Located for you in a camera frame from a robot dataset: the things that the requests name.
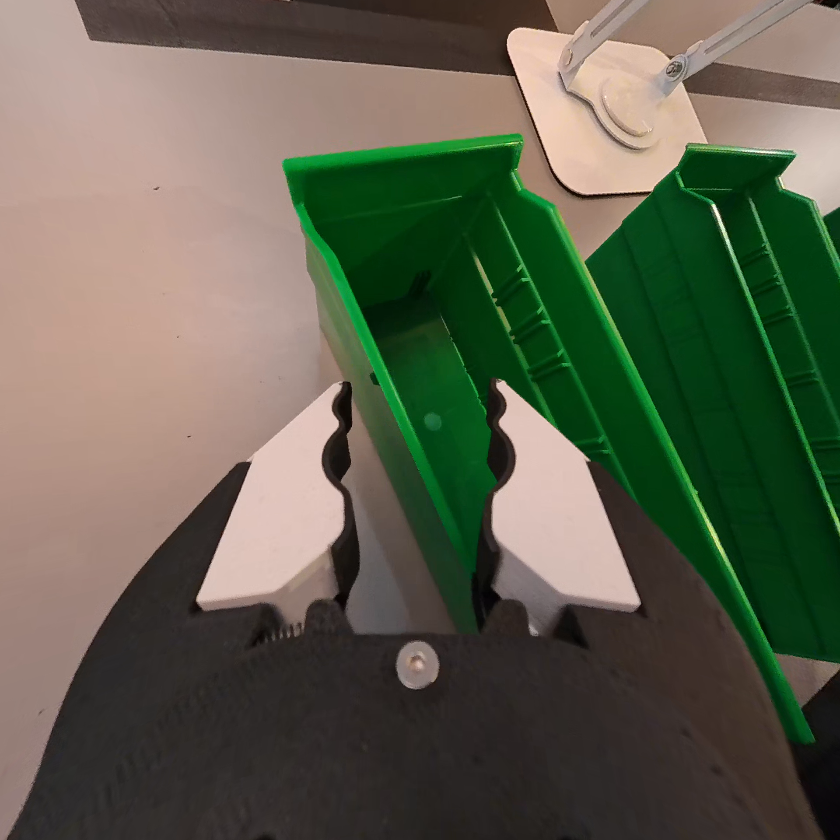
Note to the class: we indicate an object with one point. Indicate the white lamp base plate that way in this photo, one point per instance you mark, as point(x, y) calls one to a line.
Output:
point(544, 85)

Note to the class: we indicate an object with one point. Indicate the dark grey foam strip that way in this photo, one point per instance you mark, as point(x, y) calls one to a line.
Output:
point(262, 26)

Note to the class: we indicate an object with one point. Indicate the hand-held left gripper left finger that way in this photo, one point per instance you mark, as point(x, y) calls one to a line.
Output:
point(282, 518)

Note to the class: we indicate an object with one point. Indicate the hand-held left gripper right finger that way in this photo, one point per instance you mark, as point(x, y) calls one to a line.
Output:
point(558, 525)

